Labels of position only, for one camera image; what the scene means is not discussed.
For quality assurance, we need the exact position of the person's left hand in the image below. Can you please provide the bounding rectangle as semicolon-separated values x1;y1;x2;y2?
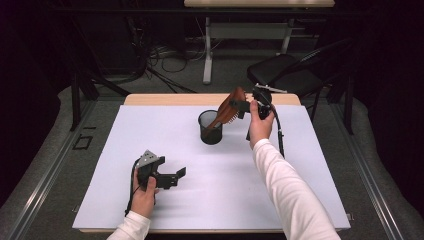
130;168;160;219

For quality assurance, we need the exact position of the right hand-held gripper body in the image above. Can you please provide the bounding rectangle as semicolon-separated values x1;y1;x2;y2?
245;83;288;142

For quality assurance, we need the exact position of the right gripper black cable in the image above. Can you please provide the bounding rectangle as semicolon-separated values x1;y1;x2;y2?
271;104;286;159

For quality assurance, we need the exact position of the black metal stand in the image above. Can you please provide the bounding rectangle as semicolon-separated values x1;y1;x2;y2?
68;19;131;132
328;66;355;135

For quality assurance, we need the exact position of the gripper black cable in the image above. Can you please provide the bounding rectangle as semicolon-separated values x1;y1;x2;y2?
124;159;141;217
271;104;286;159

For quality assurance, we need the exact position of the brown wooden hairbrush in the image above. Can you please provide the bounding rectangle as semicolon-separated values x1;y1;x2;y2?
207;86;248;131

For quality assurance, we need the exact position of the metal floor rail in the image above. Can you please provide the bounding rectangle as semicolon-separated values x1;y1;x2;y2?
6;99;98;240
329;103;404;240

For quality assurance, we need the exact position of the person's right hand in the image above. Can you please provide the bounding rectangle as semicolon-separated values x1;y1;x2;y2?
248;99;276;150

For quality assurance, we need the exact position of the bundle of floor cables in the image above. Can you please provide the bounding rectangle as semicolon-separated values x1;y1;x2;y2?
126;16;208;94

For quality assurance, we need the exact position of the black mesh cup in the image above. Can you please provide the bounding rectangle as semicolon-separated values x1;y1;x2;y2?
197;109;224;146

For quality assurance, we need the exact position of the black folding chair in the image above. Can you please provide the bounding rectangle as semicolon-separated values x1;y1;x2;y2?
246;37;355;123

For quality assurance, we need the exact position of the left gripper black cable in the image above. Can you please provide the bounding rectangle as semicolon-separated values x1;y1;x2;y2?
124;159;141;217

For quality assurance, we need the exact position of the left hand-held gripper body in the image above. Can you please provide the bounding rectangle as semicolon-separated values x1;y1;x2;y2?
134;149;179;192

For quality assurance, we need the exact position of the white-legged desk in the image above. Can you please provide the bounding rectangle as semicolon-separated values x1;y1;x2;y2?
183;0;336;85

